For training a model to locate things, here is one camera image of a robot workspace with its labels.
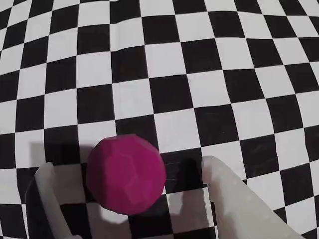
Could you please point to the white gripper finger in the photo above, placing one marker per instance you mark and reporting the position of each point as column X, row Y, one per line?
column 236, row 211

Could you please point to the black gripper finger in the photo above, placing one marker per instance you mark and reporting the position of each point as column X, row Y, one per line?
column 48, row 199

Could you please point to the pink faceted ball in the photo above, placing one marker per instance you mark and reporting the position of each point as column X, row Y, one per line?
column 127, row 174

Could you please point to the checkerboard printed white sheet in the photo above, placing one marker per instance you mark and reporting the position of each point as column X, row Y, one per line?
column 174, row 74

